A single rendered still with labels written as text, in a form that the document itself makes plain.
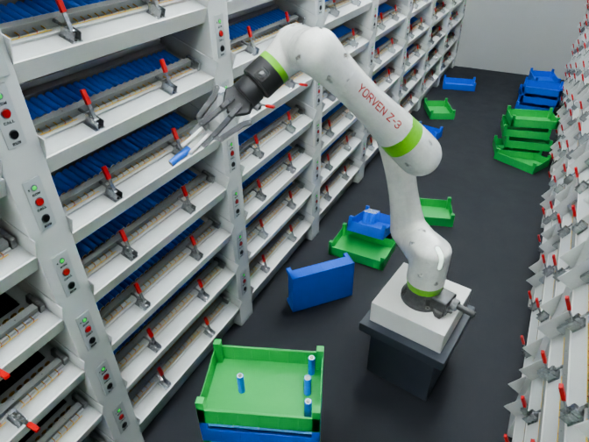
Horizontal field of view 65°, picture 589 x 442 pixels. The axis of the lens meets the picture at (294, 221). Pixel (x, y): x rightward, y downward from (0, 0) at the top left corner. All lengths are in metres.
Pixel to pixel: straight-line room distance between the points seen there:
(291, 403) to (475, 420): 0.85
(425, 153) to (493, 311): 1.18
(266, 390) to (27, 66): 0.93
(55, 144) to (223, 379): 0.72
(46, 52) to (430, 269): 1.20
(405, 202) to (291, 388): 0.71
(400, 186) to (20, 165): 1.07
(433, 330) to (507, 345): 0.61
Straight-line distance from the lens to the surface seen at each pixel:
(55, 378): 1.43
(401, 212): 1.62
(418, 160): 1.30
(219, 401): 1.30
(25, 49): 1.11
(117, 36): 1.22
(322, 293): 2.15
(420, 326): 1.66
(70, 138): 1.18
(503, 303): 2.38
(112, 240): 1.41
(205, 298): 1.78
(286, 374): 1.33
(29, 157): 1.10
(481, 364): 2.10
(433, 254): 1.55
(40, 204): 1.13
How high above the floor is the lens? 1.55
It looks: 35 degrees down
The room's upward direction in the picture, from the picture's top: 1 degrees counter-clockwise
